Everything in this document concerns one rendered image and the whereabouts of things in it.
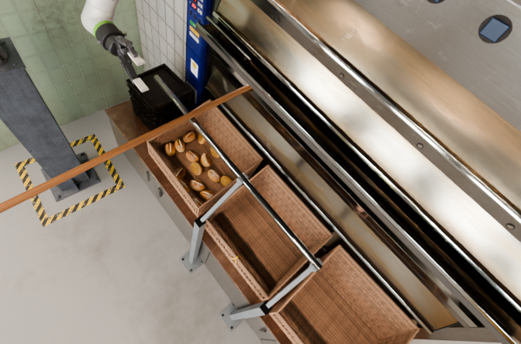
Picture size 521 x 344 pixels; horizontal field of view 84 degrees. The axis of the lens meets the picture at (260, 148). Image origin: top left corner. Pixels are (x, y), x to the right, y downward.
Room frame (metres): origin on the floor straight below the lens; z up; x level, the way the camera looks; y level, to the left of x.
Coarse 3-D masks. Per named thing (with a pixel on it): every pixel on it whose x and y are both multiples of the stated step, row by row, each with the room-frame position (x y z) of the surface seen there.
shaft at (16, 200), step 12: (228, 96) 0.99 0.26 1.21; (204, 108) 0.85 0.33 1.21; (180, 120) 0.73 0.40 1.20; (156, 132) 0.62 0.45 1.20; (132, 144) 0.52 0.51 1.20; (108, 156) 0.43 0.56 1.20; (84, 168) 0.35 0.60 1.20; (60, 180) 0.27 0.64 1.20; (24, 192) 0.18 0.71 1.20; (36, 192) 0.20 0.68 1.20; (0, 204) 0.12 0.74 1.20; (12, 204) 0.13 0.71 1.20
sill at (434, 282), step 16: (224, 64) 1.22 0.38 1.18; (240, 80) 1.16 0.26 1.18; (256, 96) 1.10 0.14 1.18; (272, 112) 1.04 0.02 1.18; (288, 128) 0.99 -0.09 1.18; (304, 144) 0.93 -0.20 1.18; (320, 160) 0.88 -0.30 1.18; (336, 176) 0.83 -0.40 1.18; (352, 192) 0.78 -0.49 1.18; (368, 208) 0.73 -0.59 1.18; (384, 224) 0.69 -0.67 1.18; (400, 240) 0.65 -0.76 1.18; (416, 256) 0.61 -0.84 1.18; (464, 320) 0.44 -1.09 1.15
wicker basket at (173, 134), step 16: (208, 112) 1.17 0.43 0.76; (176, 128) 0.98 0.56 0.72; (192, 128) 1.10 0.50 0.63; (208, 128) 1.13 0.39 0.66; (224, 128) 1.10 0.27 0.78; (160, 144) 0.88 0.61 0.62; (192, 144) 1.00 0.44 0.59; (208, 144) 1.05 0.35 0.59; (240, 144) 1.02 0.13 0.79; (160, 160) 0.73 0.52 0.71; (176, 160) 0.83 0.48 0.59; (240, 160) 0.98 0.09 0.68; (256, 160) 0.96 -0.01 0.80; (192, 176) 0.78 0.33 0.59; (208, 176) 0.83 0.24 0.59; (192, 192) 0.68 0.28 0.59; (224, 192) 0.71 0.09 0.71; (192, 208) 0.57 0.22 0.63; (208, 208) 0.62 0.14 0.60
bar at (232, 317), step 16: (160, 80) 0.93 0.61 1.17; (224, 160) 0.66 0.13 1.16; (240, 176) 0.61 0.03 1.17; (256, 192) 0.57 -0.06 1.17; (272, 208) 0.53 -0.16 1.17; (192, 240) 0.41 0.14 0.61; (192, 256) 0.40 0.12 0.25; (192, 272) 0.35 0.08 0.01; (304, 272) 0.36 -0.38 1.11; (288, 288) 0.29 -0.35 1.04; (256, 304) 0.21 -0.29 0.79; (272, 304) 0.22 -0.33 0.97; (224, 320) 0.15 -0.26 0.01; (240, 320) 0.19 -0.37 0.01
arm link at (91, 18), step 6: (90, 6) 0.81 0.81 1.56; (84, 12) 0.80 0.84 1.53; (90, 12) 0.80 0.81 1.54; (96, 12) 0.80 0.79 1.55; (102, 12) 0.82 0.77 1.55; (108, 12) 0.83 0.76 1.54; (114, 12) 0.86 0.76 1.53; (84, 18) 0.78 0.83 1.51; (90, 18) 0.79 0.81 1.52; (96, 18) 0.79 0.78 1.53; (102, 18) 0.81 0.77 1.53; (108, 18) 0.82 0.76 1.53; (84, 24) 0.77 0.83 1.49; (90, 24) 0.77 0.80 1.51; (96, 24) 0.77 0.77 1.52; (114, 24) 0.82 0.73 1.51; (90, 30) 0.76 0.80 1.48
